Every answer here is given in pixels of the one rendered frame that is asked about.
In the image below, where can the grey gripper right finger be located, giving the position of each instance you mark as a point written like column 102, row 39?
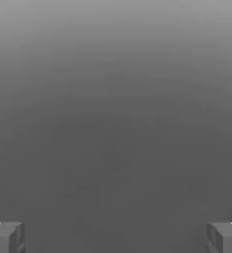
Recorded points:
column 227, row 239

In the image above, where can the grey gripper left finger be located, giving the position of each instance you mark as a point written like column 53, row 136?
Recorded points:
column 3, row 238

